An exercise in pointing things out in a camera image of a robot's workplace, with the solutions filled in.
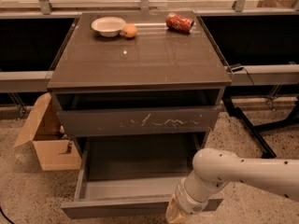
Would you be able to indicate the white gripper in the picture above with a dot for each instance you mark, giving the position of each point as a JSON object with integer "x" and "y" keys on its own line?
{"x": 186, "y": 200}

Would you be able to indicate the grey drawer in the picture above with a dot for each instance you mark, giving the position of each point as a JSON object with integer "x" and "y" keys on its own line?
{"x": 138, "y": 112}
{"x": 131, "y": 175}

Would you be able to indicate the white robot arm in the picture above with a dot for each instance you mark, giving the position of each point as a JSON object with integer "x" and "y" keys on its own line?
{"x": 212, "y": 169}

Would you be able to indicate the grey top drawer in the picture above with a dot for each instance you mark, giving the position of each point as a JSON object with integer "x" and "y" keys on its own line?
{"x": 138, "y": 112}

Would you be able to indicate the dark grey drawer cabinet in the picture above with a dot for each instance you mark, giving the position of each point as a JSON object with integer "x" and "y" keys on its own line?
{"x": 157, "y": 59}

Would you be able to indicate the open cardboard box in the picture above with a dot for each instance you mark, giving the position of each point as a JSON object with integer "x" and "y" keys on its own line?
{"x": 54, "y": 150}

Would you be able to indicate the black metal floor stand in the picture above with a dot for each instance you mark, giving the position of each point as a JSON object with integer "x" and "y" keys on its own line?
{"x": 256, "y": 130}

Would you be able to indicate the orange fruit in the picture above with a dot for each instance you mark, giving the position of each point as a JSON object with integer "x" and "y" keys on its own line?
{"x": 130, "y": 30}

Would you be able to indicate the red soda can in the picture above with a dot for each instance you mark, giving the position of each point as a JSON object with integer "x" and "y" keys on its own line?
{"x": 179, "y": 23}

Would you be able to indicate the white bowl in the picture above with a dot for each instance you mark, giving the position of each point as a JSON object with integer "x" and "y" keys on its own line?
{"x": 108, "y": 26}

